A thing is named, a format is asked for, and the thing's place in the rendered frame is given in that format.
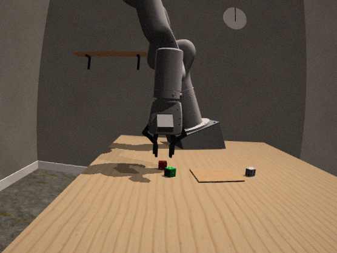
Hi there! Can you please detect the dark red die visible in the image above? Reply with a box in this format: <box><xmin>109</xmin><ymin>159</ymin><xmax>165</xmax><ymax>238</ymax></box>
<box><xmin>158</xmin><ymin>160</ymin><xmax>167</xmax><ymax>170</ymax></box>

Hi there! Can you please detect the green die with white pips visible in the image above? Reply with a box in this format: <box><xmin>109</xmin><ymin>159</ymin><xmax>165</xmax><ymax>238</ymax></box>
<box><xmin>164</xmin><ymin>166</ymin><xmax>176</xmax><ymax>177</ymax></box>

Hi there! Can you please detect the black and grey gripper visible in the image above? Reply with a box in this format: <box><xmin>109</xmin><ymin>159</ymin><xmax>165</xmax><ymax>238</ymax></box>
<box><xmin>142</xmin><ymin>100</ymin><xmax>187</xmax><ymax>158</ymax></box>

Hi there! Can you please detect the tan textured mat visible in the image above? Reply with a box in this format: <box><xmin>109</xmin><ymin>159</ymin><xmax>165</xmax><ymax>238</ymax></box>
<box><xmin>190</xmin><ymin>168</ymin><xmax>245</xmax><ymax>183</ymax></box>

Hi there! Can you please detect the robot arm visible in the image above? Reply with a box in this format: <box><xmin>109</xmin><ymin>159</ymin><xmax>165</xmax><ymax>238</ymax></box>
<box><xmin>123</xmin><ymin>0</ymin><xmax>210</xmax><ymax>133</ymax></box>

